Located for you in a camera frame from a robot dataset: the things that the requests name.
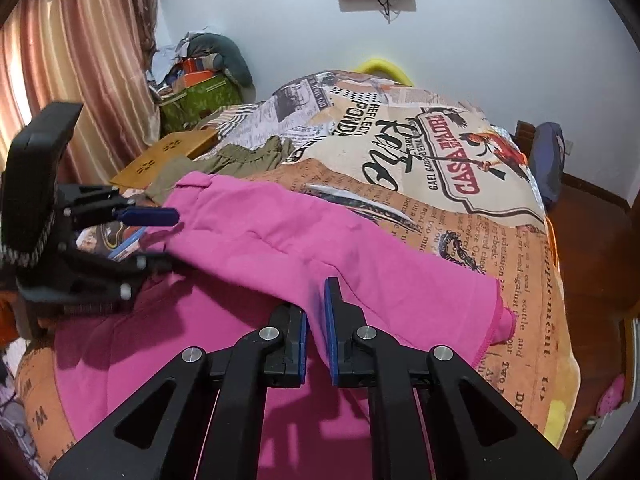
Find dark wooden bedpost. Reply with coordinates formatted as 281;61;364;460
515;120;538;161

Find orange box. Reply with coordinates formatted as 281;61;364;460
180;58;222;89

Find pink slipper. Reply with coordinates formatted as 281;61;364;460
595;374;627;417

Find green patterned storage bag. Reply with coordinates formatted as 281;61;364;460
159;74;241;135

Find olive green pants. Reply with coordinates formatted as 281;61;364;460
145;137;296;203

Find wooden lap table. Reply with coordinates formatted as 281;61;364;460
109;129;221;192

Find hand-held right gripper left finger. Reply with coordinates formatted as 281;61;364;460
47;304;309;480

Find black monitor cable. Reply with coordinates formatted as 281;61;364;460
377;0;404;24

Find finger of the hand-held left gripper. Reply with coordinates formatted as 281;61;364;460
56;184;180;229
55;240;174;317

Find pink pants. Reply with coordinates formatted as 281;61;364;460
52;171;516;480

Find printed newspaper-pattern blanket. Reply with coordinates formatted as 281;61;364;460
12;69;581;476

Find pale crumpled cloth pile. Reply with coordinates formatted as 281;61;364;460
149;30;193;83

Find striped brown curtain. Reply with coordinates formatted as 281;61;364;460
0;0;166;186

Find blue backpack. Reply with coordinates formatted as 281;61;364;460
529;121;568;206

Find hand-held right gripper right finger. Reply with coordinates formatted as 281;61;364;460
324;276;579;480

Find yellow foam tube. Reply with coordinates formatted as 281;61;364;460
352;58;413;86

